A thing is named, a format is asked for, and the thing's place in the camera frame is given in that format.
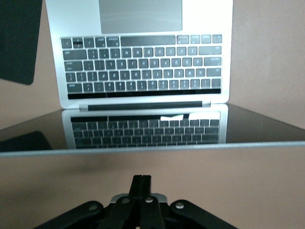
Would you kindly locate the black mouse pad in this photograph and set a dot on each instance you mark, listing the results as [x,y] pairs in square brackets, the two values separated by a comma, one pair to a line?
[16,40]

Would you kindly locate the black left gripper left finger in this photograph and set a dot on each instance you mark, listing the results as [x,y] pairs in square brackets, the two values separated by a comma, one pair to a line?
[126,210]

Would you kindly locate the silver laptop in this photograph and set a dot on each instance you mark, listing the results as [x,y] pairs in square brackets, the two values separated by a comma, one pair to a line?
[143,64]

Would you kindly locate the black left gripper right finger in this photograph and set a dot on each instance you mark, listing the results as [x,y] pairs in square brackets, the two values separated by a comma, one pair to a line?
[151,212]

